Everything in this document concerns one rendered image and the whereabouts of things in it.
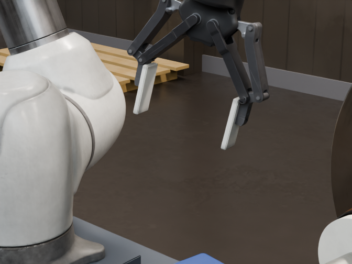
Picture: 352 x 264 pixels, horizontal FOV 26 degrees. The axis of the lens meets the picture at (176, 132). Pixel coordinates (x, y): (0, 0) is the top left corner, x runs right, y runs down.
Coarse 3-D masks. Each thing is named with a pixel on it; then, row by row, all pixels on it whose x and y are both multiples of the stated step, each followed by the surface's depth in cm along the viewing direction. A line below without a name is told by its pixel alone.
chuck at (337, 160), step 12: (348, 96) 70; (348, 108) 71; (348, 120) 71; (336, 132) 72; (348, 132) 71; (336, 144) 73; (348, 144) 72; (336, 156) 73; (348, 156) 72; (336, 168) 73; (348, 168) 72; (336, 180) 74; (348, 180) 72; (336, 192) 74; (348, 192) 73; (336, 204) 74; (348, 204) 73
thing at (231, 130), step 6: (234, 102) 96; (234, 108) 96; (234, 114) 97; (228, 120) 97; (234, 120) 97; (228, 126) 97; (234, 126) 98; (228, 132) 98; (234, 132) 99; (228, 138) 98; (234, 138) 100; (222, 144) 98; (228, 144) 99; (234, 144) 101
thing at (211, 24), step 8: (208, 24) 95; (216, 24) 95; (216, 32) 95; (216, 40) 95; (224, 40) 95; (232, 40) 98; (224, 48) 95; (232, 48) 96; (224, 56) 96; (232, 56) 96; (232, 64) 96; (240, 64) 97; (232, 72) 96; (240, 72) 96; (232, 80) 96; (240, 80) 96; (248, 80) 97; (240, 88) 96; (248, 88) 97; (240, 96) 96; (248, 96) 96
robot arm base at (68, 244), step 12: (72, 228) 111; (60, 240) 107; (72, 240) 111; (84, 240) 114; (0, 252) 104; (12, 252) 104; (24, 252) 104; (36, 252) 105; (48, 252) 106; (60, 252) 108; (72, 252) 110; (84, 252) 111; (96, 252) 112
